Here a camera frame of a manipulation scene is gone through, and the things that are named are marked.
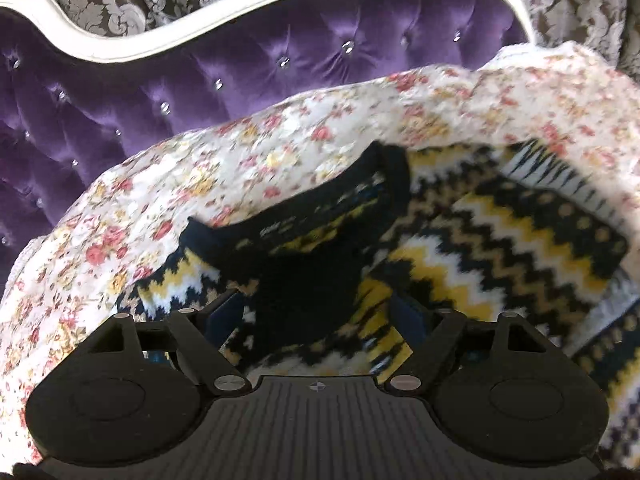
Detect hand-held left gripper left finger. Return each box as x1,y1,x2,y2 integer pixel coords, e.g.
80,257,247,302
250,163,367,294
82,289,253,395

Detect purple tufted velvet headboard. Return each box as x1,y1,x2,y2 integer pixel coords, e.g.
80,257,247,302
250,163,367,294
0,0,538,283

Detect brown damask curtain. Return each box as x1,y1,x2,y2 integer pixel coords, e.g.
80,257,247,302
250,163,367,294
0,0,640,68

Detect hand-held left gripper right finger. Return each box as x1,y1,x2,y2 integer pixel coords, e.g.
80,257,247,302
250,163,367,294
382,289,553,395

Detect floral quilted blanket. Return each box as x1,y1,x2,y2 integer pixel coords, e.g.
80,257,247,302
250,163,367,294
0,42,640,466

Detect yellow black patterned knit sweater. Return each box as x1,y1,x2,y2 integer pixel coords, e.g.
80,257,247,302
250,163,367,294
116,140,640,467

